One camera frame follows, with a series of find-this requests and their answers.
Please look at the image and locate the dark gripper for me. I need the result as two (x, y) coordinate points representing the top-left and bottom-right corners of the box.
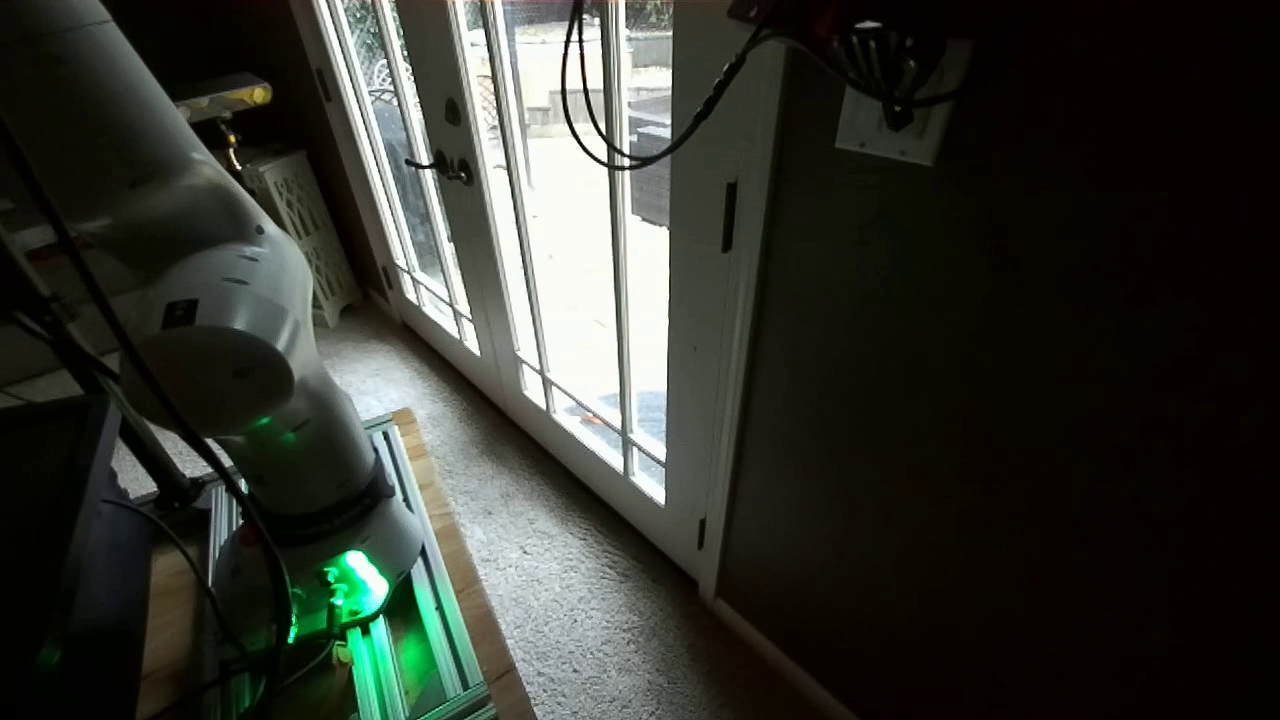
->
(728, 0), (980, 130)

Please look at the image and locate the white wall light switch plate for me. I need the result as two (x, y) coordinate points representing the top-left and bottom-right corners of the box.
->
(838, 32), (971, 167)

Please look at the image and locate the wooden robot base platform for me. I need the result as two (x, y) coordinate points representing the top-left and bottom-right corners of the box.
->
(135, 412), (531, 720)

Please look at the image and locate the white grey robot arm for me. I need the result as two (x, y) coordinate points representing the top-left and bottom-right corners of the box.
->
(0, 0), (424, 625)

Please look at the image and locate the black door hinge upper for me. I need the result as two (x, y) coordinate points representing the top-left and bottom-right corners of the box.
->
(719, 179), (740, 256)

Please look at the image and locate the white french glass door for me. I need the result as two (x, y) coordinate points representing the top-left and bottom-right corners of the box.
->
(288, 0), (775, 575)

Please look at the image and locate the white lattice laundry basket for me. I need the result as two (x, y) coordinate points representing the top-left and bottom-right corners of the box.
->
(242, 148), (362, 328)

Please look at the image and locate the black monitor at left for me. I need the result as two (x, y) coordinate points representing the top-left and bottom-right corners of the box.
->
(0, 395), (143, 720)

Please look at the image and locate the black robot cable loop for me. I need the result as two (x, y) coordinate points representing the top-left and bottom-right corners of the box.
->
(557, 0), (803, 174)

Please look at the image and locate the dark door lever handle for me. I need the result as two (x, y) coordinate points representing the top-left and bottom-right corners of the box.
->
(404, 151), (476, 182)

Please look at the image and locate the stereo camera on stand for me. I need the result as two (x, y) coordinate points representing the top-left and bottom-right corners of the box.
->
(177, 72), (271, 171)

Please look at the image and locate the aluminium rail base frame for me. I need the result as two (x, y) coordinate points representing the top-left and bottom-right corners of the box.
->
(204, 420), (491, 720)

